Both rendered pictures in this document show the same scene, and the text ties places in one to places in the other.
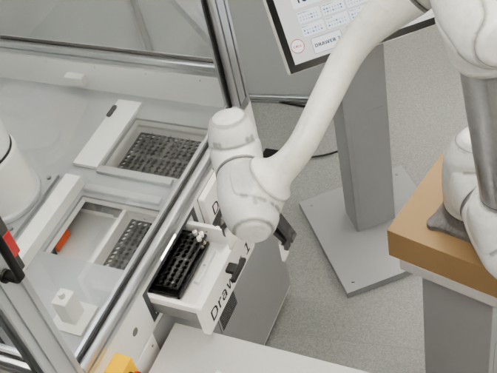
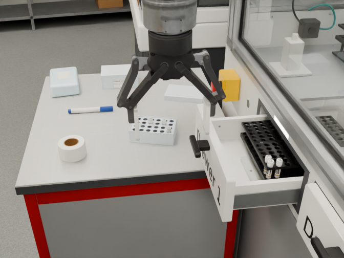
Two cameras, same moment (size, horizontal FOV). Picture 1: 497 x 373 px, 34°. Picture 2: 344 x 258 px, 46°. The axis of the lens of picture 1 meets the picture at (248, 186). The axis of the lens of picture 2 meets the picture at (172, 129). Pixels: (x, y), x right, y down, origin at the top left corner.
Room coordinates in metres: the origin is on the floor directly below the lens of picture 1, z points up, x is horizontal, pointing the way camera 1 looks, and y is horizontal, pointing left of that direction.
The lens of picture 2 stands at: (1.75, -0.42, 1.40)
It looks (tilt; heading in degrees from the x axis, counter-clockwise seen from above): 32 degrees down; 139
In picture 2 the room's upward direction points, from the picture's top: straight up
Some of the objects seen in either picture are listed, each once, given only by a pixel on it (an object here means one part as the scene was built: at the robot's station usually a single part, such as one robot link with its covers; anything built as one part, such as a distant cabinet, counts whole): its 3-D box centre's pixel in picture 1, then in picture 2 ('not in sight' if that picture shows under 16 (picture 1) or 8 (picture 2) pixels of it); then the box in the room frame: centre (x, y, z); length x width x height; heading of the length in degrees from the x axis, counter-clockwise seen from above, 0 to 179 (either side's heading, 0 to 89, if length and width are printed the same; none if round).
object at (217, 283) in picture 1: (226, 274); (212, 156); (1.27, 0.11, 0.87); 0.29 x 0.02 x 0.11; 148
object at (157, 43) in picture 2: not in sight; (170, 53); (1.24, 0.01, 1.13); 0.08 x 0.07 x 0.09; 57
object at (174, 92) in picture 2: not in sight; (185, 93); (0.86, 0.40, 0.77); 0.13 x 0.09 x 0.02; 39
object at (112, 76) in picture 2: not in sight; (120, 76); (0.64, 0.29, 0.79); 0.13 x 0.09 x 0.05; 57
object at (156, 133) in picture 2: not in sight; (153, 129); (0.99, 0.17, 0.78); 0.12 x 0.08 x 0.04; 42
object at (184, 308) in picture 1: (154, 260); (303, 152); (1.38, 0.28, 0.86); 0.40 x 0.26 x 0.06; 58
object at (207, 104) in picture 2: (230, 235); (206, 115); (1.28, 0.07, 1.00); 0.03 x 0.01 x 0.07; 147
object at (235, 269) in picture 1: (234, 269); (200, 145); (1.26, 0.08, 0.91); 0.07 x 0.04 x 0.01; 148
